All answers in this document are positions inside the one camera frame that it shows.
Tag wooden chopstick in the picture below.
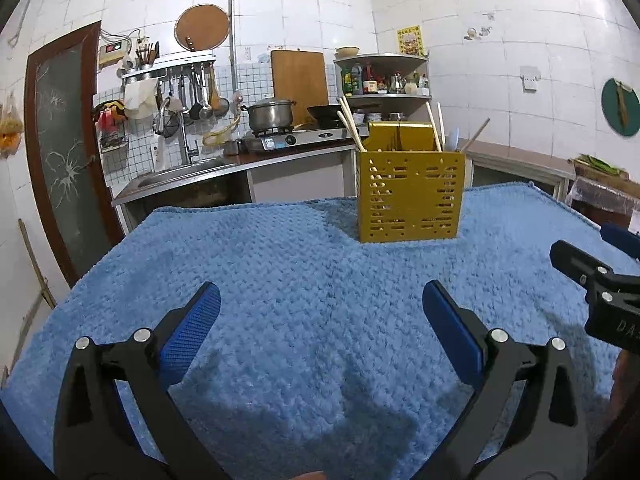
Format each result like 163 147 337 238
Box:
459 117 491 153
436 102 446 151
425 101 442 152
337 96 366 153

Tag light blue plastic spoon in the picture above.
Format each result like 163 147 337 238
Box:
444 128 460 152

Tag wooden chopstick diagonal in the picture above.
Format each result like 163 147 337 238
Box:
337 110 366 153

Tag kitchen counter cabinets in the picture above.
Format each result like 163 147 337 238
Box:
464 140 576 202

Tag blue textured towel mat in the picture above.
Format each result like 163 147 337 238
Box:
1 184 639 479

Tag yellow perforated utensil holder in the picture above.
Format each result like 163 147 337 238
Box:
357 122 465 243

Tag gas stove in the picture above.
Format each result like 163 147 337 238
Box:
240 128 355 154

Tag brown framed glass door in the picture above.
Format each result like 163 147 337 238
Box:
24 22 124 286

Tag steel cooking pot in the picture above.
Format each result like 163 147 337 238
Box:
241 98 296 133

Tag hanging utensil rack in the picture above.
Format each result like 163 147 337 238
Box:
96 51 238 166

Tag black wok pan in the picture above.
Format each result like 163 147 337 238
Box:
307 105 344 129

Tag wooden cutting board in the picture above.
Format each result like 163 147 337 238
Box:
270 50 329 126

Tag round wooden board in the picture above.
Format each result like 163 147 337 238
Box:
174 3 230 52

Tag green round wall plate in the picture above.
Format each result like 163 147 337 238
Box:
601 78 639 138

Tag white wall socket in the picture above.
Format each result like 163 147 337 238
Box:
520 65 541 93

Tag corner wall shelf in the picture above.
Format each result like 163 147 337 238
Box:
334 53 432 122

